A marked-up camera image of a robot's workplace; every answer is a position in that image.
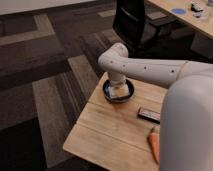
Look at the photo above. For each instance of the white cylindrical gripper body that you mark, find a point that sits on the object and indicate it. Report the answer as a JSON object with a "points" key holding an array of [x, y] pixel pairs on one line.
{"points": [[116, 81]]}

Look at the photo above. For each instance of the white sponge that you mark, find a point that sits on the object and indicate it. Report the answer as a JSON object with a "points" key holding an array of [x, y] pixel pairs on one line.
{"points": [[118, 92]]}

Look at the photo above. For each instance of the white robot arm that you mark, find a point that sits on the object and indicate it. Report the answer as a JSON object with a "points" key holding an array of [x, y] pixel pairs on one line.
{"points": [[186, 123]]}

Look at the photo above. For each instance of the dark blue ceramic bowl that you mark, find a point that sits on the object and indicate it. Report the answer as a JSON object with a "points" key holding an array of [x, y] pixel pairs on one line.
{"points": [[106, 87]]}

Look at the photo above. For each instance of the dark rectangular snack bar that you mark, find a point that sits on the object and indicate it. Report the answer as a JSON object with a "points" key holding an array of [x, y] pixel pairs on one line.
{"points": [[149, 115]]}

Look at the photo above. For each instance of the black office chair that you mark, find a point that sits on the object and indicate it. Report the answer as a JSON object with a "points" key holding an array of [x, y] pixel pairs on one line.
{"points": [[139, 24]]}

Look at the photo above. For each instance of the orange carrot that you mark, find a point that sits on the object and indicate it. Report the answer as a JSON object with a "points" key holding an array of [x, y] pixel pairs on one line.
{"points": [[153, 140]]}

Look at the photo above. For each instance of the blue round disc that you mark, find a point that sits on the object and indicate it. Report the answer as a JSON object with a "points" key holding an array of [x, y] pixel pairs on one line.
{"points": [[178, 11]]}

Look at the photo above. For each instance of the light wooden far desk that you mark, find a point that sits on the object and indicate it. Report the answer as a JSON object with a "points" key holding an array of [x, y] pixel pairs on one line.
{"points": [[203, 25]]}

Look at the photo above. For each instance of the small objects on far desk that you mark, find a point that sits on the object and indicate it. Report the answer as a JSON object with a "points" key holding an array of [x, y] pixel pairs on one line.
{"points": [[197, 10]]}

